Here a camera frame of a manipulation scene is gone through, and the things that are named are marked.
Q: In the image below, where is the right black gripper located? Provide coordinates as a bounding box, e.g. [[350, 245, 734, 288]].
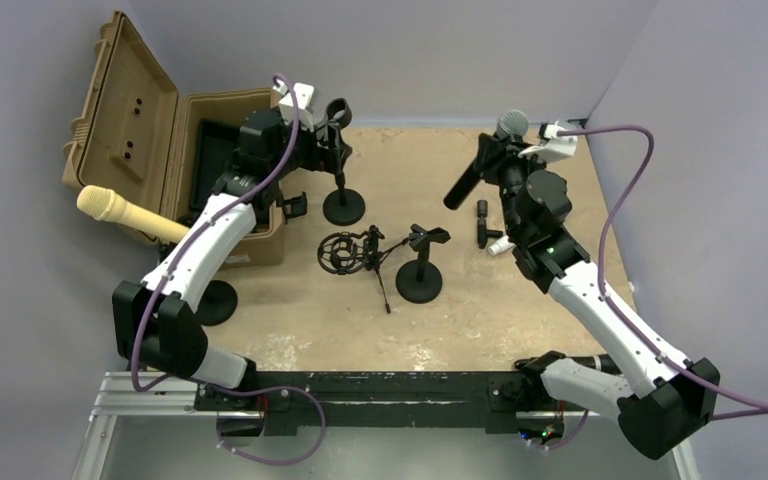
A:
[[477, 133, 553, 238]]

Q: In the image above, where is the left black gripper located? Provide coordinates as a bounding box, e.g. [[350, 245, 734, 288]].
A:
[[270, 112, 350, 180]]

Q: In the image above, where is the black dynamic microphone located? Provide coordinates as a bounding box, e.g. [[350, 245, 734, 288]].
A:
[[443, 109, 530, 210]]

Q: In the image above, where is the black mic stand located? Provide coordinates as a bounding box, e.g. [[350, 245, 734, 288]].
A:
[[396, 224, 451, 304], [323, 98, 365, 226], [196, 280, 238, 327]]

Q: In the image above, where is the tripod shock mount stand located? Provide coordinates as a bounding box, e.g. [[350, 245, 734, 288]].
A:
[[317, 225, 409, 314]]

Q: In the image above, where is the beige handheld microphone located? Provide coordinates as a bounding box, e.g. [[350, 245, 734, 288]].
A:
[[76, 185, 189, 243]]

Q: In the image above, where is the black condenser microphone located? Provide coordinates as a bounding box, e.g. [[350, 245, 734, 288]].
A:
[[568, 354, 622, 375]]

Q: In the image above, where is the white wireless microphone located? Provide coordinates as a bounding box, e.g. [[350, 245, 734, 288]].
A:
[[486, 236, 515, 256]]

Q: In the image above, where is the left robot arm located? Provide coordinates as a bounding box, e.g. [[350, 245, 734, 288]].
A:
[[112, 99, 352, 409]]

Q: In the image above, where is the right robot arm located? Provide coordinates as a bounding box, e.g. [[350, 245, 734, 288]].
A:
[[463, 133, 720, 460]]

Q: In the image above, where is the black mic clip adapter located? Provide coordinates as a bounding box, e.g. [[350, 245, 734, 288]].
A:
[[476, 199, 505, 249]]

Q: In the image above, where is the tan hard case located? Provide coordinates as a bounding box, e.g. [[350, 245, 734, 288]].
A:
[[62, 10, 286, 270]]

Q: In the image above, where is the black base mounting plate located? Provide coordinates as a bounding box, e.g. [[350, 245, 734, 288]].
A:
[[194, 371, 581, 443]]

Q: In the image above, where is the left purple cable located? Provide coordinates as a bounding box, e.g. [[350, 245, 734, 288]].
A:
[[128, 72, 302, 395]]

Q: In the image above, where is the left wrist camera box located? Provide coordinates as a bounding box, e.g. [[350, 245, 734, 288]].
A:
[[274, 82, 315, 131]]

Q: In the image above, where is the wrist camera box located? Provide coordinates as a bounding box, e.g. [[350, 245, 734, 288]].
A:
[[518, 120, 578, 164], [274, 82, 315, 131]]

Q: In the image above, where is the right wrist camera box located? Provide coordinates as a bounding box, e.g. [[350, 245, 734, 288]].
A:
[[518, 120, 578, 164]]

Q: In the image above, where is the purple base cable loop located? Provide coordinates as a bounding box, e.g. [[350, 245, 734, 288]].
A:
[[215, 386, 327, 467]]

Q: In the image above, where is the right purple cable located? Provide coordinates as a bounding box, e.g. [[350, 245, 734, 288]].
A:
[[556, 123, 768, 422]]

